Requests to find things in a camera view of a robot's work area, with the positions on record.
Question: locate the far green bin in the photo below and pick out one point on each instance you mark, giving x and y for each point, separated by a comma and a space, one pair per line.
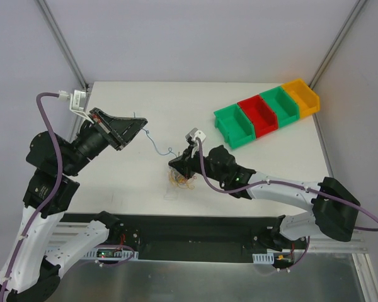
285, 108

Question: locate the green bin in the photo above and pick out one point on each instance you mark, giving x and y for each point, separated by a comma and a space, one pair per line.
285, 108
235, 127

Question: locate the near green bin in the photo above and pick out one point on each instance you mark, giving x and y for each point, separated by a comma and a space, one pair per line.
235, 127

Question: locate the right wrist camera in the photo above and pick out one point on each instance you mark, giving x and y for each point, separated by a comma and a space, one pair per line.
193, 138

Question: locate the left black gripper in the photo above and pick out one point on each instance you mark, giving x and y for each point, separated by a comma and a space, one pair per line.
106, 129

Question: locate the white cable duct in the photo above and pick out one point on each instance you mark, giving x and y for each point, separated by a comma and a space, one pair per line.
111, 254
267, 258

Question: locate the aluminium frame post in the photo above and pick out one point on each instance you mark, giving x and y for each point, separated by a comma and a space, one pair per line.
61, 42
340, 37

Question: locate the yellow bin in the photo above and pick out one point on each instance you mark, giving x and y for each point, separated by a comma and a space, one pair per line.
307, 100

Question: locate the right aluminium frame post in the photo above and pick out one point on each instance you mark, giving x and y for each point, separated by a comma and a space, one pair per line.
340, 37

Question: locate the right white cable duct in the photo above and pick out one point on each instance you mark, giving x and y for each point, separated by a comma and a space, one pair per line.
267, 258

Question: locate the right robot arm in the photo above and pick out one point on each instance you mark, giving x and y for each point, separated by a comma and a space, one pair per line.
328, 207

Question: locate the red bin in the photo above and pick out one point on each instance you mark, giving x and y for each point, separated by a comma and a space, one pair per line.
260, 114

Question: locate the left aluminium frame post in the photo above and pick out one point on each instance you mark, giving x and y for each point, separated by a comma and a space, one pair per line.
61, 42

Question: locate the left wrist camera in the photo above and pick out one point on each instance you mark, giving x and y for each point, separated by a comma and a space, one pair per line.
75, 100

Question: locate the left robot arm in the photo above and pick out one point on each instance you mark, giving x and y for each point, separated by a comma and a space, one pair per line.
32, 272

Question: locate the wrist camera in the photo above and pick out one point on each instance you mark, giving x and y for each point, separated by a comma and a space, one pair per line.
193, 138
75, 100

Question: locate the left white cable duct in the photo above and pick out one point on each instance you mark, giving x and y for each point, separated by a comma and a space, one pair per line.
111, 254

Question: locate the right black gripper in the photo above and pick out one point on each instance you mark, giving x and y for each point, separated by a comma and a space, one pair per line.
189, 162

